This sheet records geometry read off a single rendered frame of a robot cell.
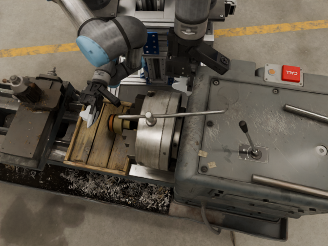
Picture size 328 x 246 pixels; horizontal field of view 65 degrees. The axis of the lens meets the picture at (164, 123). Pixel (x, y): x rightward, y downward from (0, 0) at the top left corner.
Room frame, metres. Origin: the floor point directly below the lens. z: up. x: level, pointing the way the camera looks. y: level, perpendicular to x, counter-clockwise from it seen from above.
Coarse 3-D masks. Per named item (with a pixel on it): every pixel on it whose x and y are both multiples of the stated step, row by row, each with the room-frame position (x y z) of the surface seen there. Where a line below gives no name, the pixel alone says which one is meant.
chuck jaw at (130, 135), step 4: (124, 132) 0.37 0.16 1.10; (128, 132) 0.36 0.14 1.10; (132, 132) 0.36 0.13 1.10; (136, 132) 0.36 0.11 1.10; (124, 136) 0.35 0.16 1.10; (128, 136) 0.35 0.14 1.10; (132, 136) 0.35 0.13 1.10; (128, 140) 0.33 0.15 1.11; (132, 140) 0.33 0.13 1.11; (128, 144) 0.32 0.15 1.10; (132, 144) 0.31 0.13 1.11; (128, 148) 0.30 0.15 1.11; (132, 148) 0.29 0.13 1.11; (128, 152) 0.28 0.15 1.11; (132, 152) 0.28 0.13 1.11; (128, 156) 0.27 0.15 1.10; (132, 156) 0.26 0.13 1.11
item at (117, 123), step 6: (114, 114) 0.45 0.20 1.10; (120, 114) 0.44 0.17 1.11; (108, 120) 0.42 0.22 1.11; (114, 120) 0.42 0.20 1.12; (120, 120) 0.41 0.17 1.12; (126, 120) 0.41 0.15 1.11; (108, 126) 0.40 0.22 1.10; (114, 126) 0.39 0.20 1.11; (120, 126) 0.39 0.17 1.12; (126, 126) 0.39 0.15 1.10; (132, 126) 0.41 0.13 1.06; (120, 132) 0.38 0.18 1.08
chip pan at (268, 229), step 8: (176, 208) 0.09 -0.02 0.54; (184, 208) 0.09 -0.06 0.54; (192, 208) 0.09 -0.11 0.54; (208, 208) 0.08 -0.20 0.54; (176, 216) 0.05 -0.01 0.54; (184, 216) 0.05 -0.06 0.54; (192, 216) 0.04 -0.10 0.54; (200, 216) 0.04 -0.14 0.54; (208, 216) 0.04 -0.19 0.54; (216, 216) 0.03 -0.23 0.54; (224, 216) 0.03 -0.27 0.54; (232, 216) 0.02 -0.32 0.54; (248, 216) 0.01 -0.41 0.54; (216, 224) -0.01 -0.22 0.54; (224, 224) -0.01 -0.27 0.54; (232, 224) -0.02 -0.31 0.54; (240, 224) -0.02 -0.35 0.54; (248, 224) -0.03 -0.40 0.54; (256, 224) -0.03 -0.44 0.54; (264, 224) -0.03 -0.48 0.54; (272, 224) -0.04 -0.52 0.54; (280, 224) -0.04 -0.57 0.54; (256, 232) -0.07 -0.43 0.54; (264, 232) -0.07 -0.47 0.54; (272, 232) -0.08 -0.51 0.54; (280, 232) -0.08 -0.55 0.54
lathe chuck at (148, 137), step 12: (156, 96) 0.45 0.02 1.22; (168, 96) 0.45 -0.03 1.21; (144, 108) 0.40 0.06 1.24; (156, 108) 0.39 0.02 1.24; (144, 120) 0.35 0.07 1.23; (156, 120) 0.35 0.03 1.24; (144, 132) 0.31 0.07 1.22; (156, 132) 0.31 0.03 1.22; (144, 144) 0.28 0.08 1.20; (156, 144) 0.27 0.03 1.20; (144, 156) 0.25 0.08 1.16; (156, 156) 0.24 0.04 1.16; (156, 168) 0.22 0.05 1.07
